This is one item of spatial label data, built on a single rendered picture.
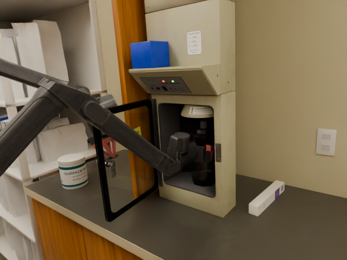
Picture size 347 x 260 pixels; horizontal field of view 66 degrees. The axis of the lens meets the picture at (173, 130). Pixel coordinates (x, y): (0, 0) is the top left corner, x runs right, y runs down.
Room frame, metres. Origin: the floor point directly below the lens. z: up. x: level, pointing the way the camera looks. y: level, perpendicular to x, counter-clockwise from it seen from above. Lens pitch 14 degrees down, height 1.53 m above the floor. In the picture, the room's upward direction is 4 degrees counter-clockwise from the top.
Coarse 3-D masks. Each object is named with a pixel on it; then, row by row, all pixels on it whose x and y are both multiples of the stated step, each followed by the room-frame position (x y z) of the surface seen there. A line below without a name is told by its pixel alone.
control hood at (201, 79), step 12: (132, 72) 1.00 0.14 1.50; (144, 72) 0.97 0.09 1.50; (156, 72) 0.93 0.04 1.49; (168, 72) 0.90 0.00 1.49; (180, 72) 0.87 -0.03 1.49; (192, 72) 0.85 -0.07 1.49; (204, 72) 0.83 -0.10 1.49; (216, 72) 0.88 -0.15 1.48; (144, 84) 1.03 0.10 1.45; (192, 84) 0.90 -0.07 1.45; (204, 84) 0.87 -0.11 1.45; (216, 84) 0.88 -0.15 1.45
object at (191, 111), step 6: (186, 108) 1.03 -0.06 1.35; (192, 108) 1.01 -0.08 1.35; (198, 108) 1.00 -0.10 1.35; (204, 108) 0.99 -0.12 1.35; (210, 108) 1.00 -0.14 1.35; (186, 114) 1.02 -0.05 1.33; (192, 114) 1.00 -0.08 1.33; (198, 114) 0.99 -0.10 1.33; (204, 114) 0.98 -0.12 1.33; (210, 114) 0.99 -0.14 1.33
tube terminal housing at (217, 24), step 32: (224, 0) 0.93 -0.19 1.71; (160, 32) 1.06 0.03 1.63; (224, 32) 0.93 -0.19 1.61; (192, 64) 0.97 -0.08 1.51; (224, 64) 0.92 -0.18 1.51; (160, 96) 1.07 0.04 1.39; (192, 96) 0.98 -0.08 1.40; (224, 96) 0.92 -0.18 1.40; (224, 128) 0.92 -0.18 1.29; (224, 160) 0.92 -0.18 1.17; (160, 192) 1.10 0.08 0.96; (192, 192) 0.99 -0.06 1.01; (224, 192) 0.91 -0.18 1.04
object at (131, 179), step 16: (128, 112) 0.97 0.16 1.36; (144, 112) 1.04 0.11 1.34; (144, 128) 1.03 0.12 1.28; (96, 144) 0.83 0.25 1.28; (112, 144) 0.89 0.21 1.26; (112, 160) 0.88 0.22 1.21; (128, 160) 0.94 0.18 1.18; (144, 160) 1.02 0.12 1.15; (128, 176) 0.94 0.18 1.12; (144, 176) 1.01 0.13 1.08; (112, 192) 0.86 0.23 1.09; (128, 192) 0.93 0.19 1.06; (144, 192) 1.00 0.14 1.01; (112, 208) 0.86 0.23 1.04
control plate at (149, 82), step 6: (144, 78) 1.00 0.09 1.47; (150, 78) 0.98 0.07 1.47; (156, 78) 0.96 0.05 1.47; (162, 78) 0.95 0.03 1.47; (168, 78) 0.93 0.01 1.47; (174, 78) 0.91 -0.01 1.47; (180, 78) 0.90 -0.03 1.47; (150, 84) 1.01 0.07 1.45; (156, 84) 0.99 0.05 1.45; (162, 84) 0.98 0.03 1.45; (168, 84) 0.96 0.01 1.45; (174, 84) 0.94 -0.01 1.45; (180, 84) 0.92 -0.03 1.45; (150, 90) 1.05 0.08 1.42; (156, 90) 1.03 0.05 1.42; (162, 90) 1.01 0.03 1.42; (168, 90) 0.99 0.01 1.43; (174, 90) 0.97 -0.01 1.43; (180, 90) 0.96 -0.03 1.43; (186, 90) 0.94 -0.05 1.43
